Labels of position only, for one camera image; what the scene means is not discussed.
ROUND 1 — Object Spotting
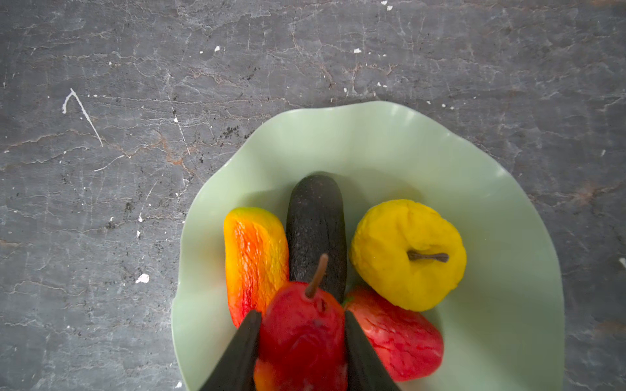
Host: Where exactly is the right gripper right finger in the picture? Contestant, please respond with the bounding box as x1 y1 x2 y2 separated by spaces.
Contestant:
345 311 399 391

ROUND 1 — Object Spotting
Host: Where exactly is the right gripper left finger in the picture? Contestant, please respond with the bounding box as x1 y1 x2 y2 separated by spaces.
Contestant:
200 311 262 391

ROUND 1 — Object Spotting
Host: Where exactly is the red orange fake mango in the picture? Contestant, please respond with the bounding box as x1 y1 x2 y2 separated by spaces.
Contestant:
344 287 444 382

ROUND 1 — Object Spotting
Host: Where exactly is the red fake pear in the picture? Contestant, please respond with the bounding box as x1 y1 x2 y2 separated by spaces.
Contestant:
254 253 348 390

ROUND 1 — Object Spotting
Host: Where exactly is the yellow fake apple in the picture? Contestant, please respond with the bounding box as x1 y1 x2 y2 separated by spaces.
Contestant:
350 200 467 312

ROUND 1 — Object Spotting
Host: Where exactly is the red yellow fake mango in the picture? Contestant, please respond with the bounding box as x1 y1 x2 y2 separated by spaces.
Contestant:
223 207 290 327

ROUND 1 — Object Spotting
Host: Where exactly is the green wavy fruit bowl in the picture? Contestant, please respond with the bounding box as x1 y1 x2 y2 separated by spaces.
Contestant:
172 102 564 390

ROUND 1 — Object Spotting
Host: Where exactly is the dark fake avocado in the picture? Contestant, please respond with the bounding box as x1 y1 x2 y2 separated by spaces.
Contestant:
285 174 347 302

